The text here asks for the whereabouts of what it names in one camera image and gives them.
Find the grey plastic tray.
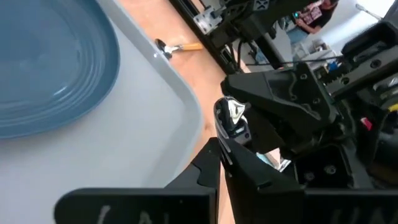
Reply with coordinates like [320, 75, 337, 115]
[0, 0, 203, 224]

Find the person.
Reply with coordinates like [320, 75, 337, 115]
[292, 0, 340, 35]

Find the orange-handled metal fork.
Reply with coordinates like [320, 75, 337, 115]
[213, 96, 250, 166]

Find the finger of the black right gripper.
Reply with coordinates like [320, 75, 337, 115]
[245, 107, 295, 156]
[221, 63, 338, 147]

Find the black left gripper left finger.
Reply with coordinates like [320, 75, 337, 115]
[54, 136, 222, 224]

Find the black aluminium table frame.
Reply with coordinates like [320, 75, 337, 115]
[169, 0, 249, 75]

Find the orange-handled metal spoon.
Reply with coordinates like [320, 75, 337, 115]
[154, 38, 205, 60]

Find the dark blue plate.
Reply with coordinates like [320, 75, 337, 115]
[0, 0, 121, 139]

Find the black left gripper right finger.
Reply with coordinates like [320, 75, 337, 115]
[218, 139, 398, 224]

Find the silver metal mounting bracket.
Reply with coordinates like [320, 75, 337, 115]
[193, 5, 223, 35]

